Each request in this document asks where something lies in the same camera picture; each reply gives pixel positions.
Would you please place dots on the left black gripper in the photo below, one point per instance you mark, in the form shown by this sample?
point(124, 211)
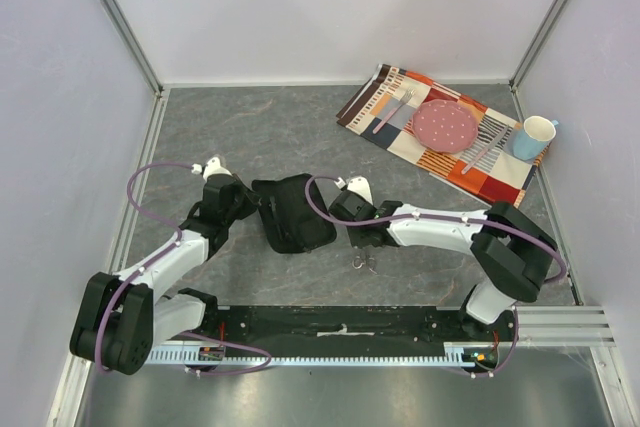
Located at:
point(252, 202)

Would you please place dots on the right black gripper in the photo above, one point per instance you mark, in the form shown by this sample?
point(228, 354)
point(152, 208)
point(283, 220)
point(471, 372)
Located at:
point(360, 238)

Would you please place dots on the black zipper tool case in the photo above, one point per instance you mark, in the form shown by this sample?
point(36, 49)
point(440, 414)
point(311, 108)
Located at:
point(290, 224)

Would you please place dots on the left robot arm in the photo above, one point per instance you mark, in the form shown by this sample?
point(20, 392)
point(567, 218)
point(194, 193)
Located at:
point(123, 316)

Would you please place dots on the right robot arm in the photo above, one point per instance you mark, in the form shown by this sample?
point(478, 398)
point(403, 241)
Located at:
point(516, 256)

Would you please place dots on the patchwork placemat cloth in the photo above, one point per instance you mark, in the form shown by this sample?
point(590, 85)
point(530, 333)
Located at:
point(498, 176)

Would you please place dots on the pink dotted plate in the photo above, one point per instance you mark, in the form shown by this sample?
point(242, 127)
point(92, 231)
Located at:
point(444, 126)

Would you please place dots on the blue white mug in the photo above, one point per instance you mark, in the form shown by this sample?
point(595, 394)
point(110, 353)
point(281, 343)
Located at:
point(535, 134)

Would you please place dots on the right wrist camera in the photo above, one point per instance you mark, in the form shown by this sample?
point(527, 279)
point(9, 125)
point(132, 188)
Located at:
point(358, 185)

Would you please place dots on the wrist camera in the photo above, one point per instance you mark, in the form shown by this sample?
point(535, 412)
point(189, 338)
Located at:
point(213, 166)
point(358, 185)

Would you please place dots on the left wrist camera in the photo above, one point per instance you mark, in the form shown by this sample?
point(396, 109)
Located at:
point(213, 166)

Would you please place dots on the pink handled fork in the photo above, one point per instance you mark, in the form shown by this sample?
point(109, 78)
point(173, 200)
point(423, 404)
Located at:
point(406, 98)

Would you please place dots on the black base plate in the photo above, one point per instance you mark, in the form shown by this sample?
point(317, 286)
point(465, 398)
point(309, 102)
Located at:
point(390, 330)

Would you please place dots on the pink handled knife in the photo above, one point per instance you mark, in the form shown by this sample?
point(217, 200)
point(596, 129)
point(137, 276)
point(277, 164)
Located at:
point(492, 144)

